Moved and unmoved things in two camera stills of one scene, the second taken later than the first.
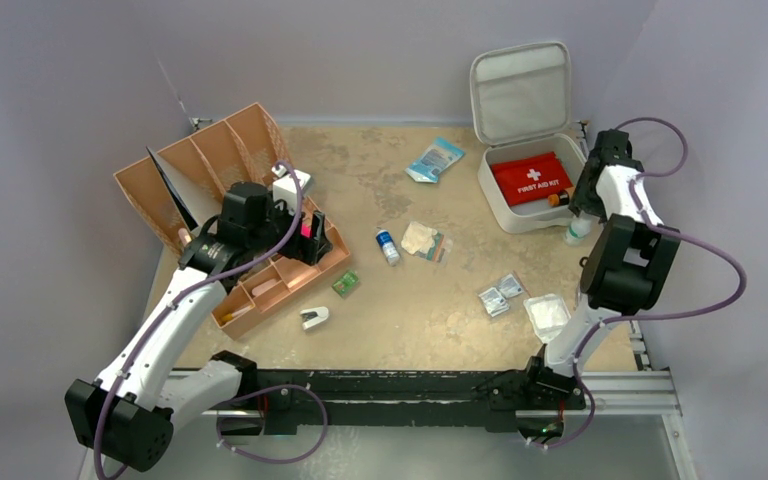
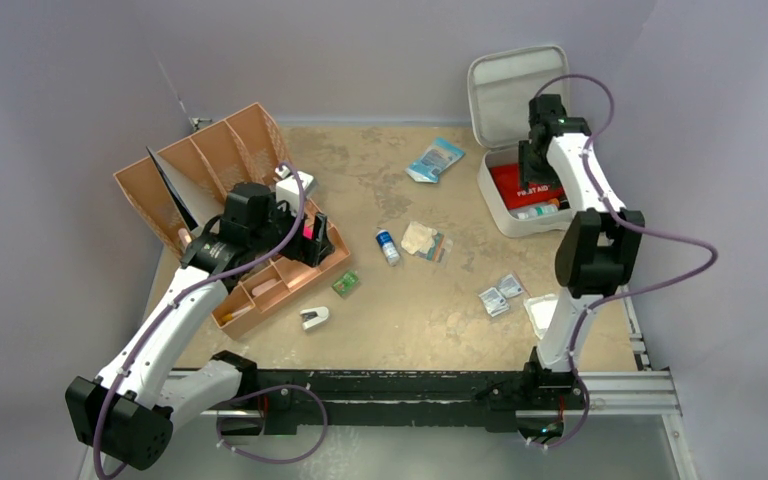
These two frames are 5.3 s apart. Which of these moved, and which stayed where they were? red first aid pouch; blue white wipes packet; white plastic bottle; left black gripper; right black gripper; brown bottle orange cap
Moved: white plastic bottle; right black gripper
Stayed: blue white wipes packet; brown bottle orange cap; left black gripper; red first aid pouch
